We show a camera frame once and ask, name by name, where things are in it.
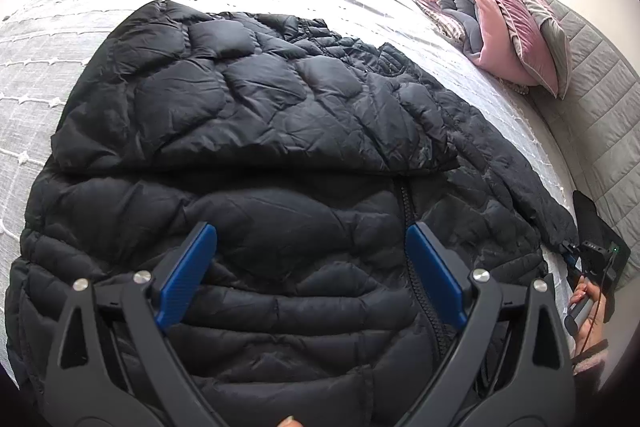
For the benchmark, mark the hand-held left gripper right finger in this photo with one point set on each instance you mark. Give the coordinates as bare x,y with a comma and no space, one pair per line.
435,277

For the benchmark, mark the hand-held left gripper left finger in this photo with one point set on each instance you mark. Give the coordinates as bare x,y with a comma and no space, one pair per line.
185,277

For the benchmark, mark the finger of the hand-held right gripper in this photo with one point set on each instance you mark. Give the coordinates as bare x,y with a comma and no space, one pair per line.
570,257

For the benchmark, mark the black quilted puffer jacket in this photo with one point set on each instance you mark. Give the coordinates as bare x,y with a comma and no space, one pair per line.
250,132

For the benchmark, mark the person's right forearm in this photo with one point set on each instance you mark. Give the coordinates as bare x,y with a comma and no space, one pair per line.
592,357

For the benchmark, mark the person's right hand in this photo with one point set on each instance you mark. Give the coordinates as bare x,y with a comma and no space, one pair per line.
595,312

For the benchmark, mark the person's left hand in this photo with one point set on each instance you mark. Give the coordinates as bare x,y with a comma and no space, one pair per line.
290,422

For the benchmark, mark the grey quilted headboard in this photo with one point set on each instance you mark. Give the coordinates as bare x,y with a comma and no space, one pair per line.
600,107

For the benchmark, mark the grey velvet pillow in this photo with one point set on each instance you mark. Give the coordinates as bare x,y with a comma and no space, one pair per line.
547,27

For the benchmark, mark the mauve velvet pillow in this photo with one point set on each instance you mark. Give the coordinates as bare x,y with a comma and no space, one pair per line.
505,7

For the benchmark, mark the folded pink grey quilt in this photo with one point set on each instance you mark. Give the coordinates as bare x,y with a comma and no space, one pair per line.
450,2

